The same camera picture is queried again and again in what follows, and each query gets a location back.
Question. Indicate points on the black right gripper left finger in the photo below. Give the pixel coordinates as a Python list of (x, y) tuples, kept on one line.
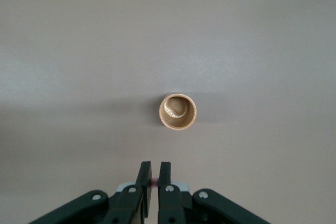
[(123, 203)]

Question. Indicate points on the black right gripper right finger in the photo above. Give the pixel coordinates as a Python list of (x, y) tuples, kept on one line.
[(178, 205)]

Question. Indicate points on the orange cylindrical cup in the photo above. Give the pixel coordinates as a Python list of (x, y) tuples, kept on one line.
[(168, 121)]

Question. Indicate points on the brown table cover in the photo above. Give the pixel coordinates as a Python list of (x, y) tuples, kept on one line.
[(78, 77)]

